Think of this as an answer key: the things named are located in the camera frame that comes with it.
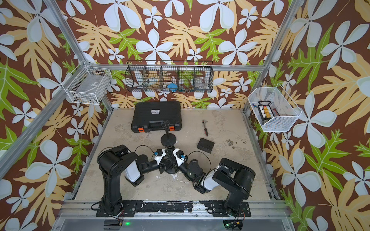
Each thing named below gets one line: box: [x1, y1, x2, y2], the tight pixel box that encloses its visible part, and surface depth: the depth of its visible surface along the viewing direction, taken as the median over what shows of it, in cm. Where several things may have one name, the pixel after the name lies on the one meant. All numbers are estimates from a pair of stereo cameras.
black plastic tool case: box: [131, 100, 183, 133], surface depth 111 cm
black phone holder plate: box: [197, 137, 215, 154], surface depth 98 cm
